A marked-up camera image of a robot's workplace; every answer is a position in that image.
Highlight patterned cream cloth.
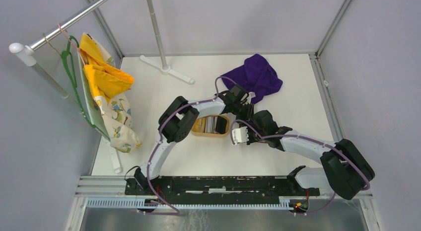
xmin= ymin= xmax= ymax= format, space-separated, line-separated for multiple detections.
xmin=78 ymin=32 xmax=143 ymax=154

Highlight white slotted cable duct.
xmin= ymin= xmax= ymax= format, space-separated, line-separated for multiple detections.
xmin=86 ymin=197 xmax=292 ymax=211

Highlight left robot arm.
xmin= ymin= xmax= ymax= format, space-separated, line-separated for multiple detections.
xmin=134 ymin=85 xmax=254 ymax=195

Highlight green clothes hanger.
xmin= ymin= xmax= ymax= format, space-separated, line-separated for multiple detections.
xmin=61 ymin=35 xmax=110 ymax=141

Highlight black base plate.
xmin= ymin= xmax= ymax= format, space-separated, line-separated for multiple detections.
xmin=125 ymin=176 xmax=320 ymax=206

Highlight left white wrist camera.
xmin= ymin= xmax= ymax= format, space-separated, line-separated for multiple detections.
xmin=247 ymin=92 xmax=255 ymax=100

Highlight metal clothes rack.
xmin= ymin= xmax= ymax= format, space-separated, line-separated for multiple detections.
xmin=8 ymin=0 xmax=196 ymax=174

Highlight yellow cloth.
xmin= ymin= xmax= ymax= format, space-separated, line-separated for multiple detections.
xmin=79 ymin=33 xmax=135 ymax=103

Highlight cards in tray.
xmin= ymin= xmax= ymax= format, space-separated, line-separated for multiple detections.
xmin=198 ymin=116 xmax=218 ymax=134

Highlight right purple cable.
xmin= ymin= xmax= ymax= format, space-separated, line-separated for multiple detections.
xmin=229 ymin=119 xmax=372 ymax=215

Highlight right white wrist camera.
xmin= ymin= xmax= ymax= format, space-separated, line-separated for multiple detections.
xmin=231 ymin=127 xmax=249 ymax=145

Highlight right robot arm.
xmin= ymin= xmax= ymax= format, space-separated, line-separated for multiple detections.
xmin=245 ymin=110 xmax=375 ymax=200

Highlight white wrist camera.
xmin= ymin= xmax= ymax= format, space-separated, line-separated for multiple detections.
xmin=231 ymin=127 xmax=249 ymax=145
xmin=247 ymin=92 xmax=255 ymax=100

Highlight purple cloth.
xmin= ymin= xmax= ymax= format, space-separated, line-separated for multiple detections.
xmin=222 ymin=54 xmax=283 ymax=104

